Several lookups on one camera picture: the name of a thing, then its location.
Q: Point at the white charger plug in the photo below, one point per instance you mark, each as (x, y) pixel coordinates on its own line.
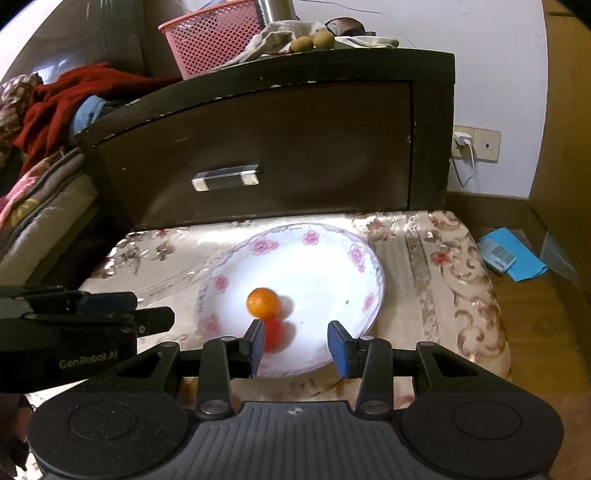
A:
(462, 137)

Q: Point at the dark wooden headboard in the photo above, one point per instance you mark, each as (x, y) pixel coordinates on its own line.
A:
(92, 32)

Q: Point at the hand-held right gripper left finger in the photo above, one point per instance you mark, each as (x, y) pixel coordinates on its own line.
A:
(256, 351)

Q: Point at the floral cream tablecloth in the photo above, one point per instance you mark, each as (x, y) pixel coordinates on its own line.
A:
(438, 295)

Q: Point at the pale blue keypad device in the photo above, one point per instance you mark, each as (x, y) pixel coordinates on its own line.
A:
(498, 256)

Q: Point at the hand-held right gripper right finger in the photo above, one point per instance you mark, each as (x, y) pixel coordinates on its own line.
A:
(337, 351)

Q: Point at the blue cloth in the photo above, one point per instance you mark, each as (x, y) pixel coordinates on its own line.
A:
(90, 113)

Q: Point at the brown kiwi fruit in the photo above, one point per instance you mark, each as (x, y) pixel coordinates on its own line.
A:
(323, 38)
(300, 44)

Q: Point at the white cloth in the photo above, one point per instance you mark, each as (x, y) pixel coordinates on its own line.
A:
(369, 41)
(272, 39)

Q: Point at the dark nightstand drawer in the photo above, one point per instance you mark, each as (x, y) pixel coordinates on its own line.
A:
(323, 138)

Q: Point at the bright red tomato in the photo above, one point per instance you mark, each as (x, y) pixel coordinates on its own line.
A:
(279, 334)

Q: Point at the brown patterned blanket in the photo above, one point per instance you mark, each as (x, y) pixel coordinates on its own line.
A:
(14, 106)

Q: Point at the small orange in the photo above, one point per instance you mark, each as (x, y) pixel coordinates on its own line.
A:
(263, 302)

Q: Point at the pink plastic basket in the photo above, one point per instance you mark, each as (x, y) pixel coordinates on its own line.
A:
(207, 41)

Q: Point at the metal cylinder flask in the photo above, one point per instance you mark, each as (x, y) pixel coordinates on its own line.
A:
(277, 9)

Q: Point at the blue flat packet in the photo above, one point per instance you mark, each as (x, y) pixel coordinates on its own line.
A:
(526, 263)

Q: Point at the white floral bowl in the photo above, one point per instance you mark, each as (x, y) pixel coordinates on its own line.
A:
(323, 286)

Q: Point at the dark wooden nightstand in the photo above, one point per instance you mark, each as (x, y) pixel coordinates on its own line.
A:
(429, 115)

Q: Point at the red cloth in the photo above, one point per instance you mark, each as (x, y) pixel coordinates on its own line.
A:
(92, 90)

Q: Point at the beige wall socket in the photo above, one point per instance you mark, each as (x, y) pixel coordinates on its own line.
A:
(487, 145)

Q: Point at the yellow wooden cabinet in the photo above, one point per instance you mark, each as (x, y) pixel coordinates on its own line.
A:
(568, 138)

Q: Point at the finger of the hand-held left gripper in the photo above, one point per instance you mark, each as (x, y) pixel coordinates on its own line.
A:
(106, 302)
(152, 321)

